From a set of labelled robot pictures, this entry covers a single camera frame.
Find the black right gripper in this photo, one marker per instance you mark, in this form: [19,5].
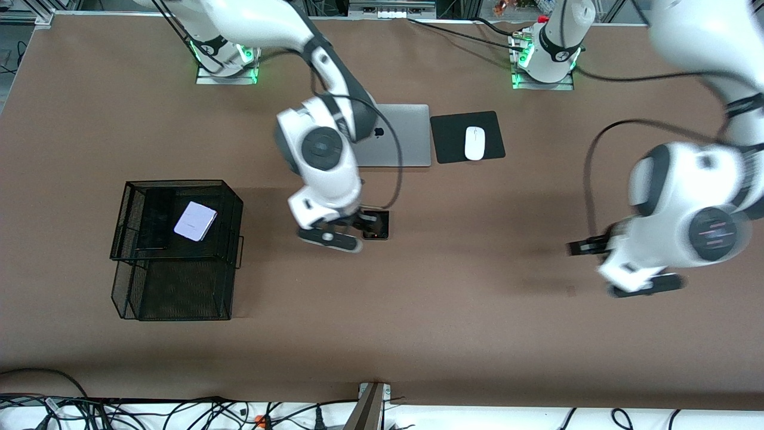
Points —
[362,221]

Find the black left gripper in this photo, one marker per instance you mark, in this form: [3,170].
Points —
[598,245]

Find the black flip phone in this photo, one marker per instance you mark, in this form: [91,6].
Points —
[384,222]

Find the lilac flip phone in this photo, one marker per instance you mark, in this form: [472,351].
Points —
[195,221]

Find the long black smartphone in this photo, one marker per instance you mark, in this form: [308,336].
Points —
[152,221]

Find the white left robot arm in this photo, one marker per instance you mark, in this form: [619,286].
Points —
[674,197]

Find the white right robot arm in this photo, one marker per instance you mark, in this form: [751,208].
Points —
[325,173]

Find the silver closed laptop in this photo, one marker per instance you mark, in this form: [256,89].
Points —
[412,143]

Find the black mouse pad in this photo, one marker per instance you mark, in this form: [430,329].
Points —
[447,143]

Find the white computer mouse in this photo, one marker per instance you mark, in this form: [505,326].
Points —
[474,143]

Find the grey power strip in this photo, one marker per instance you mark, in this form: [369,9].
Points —
[391,12]

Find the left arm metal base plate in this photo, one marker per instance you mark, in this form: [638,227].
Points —
[567,87]

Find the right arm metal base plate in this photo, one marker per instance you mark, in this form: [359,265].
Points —
[239,79]

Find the metal camera post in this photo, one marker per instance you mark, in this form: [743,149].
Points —
[367,412]

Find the aluminium frame corner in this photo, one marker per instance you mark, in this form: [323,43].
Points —
[42,17]

